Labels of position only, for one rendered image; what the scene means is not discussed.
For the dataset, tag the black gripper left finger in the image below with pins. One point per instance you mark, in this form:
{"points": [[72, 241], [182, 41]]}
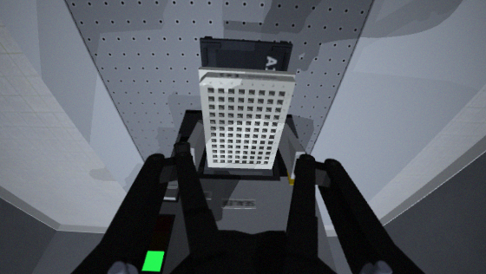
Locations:
{"points": [[124, 246]]}

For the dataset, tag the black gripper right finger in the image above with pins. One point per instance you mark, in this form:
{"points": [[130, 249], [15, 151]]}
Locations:
{"points": [[367, 246]]}

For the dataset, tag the white multi-well plate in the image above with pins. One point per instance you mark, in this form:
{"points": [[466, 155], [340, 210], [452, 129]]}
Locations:
{"points": [[244, 112]]}

